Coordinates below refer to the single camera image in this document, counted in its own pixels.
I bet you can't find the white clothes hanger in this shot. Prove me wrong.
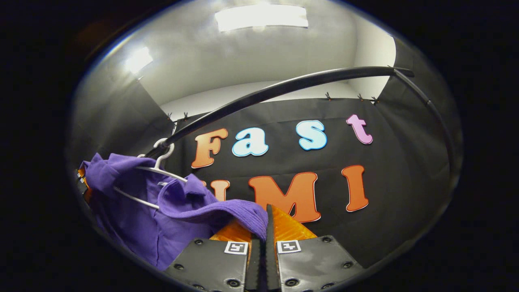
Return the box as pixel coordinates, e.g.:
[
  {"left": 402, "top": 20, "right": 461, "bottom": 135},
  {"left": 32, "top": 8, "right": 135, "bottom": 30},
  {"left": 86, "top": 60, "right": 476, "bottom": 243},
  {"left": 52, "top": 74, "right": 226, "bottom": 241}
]
[{"left": 114, "top": 138, "right": 189, "bottom": 210}]

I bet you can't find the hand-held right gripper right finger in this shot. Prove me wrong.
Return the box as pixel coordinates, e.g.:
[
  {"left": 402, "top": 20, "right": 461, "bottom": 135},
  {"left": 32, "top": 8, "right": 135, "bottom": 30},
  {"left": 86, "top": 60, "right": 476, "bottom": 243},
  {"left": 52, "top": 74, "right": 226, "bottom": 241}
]
[{"left": 264, "top": 204, "right": 365, "bottom": 292}]

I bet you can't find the purple corduroy jacket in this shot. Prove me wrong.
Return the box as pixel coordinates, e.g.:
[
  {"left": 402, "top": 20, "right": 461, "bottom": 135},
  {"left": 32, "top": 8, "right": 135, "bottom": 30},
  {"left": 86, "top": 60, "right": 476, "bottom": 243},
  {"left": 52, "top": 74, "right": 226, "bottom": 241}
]
[{"left": 80, "top": 153, "right": 269, "bottom": 271}]

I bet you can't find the black clothes rack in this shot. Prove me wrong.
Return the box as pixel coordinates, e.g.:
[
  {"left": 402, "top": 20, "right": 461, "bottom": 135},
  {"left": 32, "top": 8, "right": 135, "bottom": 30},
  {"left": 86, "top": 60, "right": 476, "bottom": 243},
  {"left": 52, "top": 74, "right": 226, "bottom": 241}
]
[{"left": 144, "top": 66, "right": 457, "bottom": 175}]

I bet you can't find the large ceiling light panel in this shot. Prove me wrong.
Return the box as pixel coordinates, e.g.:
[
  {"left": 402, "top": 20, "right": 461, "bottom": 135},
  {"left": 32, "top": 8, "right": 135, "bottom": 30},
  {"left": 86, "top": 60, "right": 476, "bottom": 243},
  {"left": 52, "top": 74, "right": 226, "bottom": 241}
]
[{"left": 215, "top": 4, "right": 309, "bottom": 33}]

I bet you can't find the small ceiling light panel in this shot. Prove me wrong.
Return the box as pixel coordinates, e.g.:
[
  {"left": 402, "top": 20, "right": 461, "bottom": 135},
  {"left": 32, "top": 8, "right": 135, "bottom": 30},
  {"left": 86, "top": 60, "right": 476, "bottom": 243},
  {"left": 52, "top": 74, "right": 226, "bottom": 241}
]
[{"left": 124, "top": 47, "right": 154, "bottom": 74}]

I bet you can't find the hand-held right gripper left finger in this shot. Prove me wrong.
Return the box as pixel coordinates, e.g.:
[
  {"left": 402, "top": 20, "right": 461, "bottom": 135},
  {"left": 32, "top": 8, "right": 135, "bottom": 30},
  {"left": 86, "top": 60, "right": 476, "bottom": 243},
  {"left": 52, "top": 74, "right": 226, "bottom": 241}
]
[{"left": 162, "top": 219, "right": 262, "bottom": 292}]

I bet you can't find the black backdrop cloth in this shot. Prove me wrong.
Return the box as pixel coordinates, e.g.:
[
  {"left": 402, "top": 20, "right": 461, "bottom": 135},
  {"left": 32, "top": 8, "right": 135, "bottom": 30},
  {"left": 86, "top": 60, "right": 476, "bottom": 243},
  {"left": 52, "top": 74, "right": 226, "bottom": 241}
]
[{"left": 67, "top": 39, "right": 463, "bottom": 270}]

